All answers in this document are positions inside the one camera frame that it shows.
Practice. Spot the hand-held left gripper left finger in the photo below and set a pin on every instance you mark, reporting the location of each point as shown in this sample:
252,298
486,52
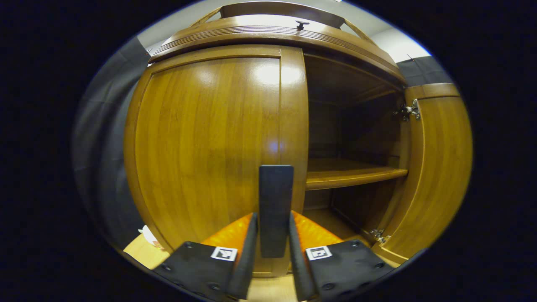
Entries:
247,260

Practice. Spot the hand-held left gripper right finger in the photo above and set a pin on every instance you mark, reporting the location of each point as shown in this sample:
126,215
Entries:
298,268

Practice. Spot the wooden shoe cabinet door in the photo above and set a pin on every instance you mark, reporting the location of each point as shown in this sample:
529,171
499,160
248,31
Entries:
201,147
440,176

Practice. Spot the wooden double-door shoe cabinet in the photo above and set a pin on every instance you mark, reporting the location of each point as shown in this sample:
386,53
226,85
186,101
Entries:
268,35

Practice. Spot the metal door hinge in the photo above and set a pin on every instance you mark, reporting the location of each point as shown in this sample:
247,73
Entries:
409,110
379,236

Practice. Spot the white plush toy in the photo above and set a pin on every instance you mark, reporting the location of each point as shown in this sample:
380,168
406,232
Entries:
150,238

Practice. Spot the wooden inner shelf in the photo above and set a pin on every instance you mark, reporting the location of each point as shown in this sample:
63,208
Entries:
344,176

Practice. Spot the black round drawer knob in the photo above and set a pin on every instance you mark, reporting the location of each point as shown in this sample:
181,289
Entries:
302,24

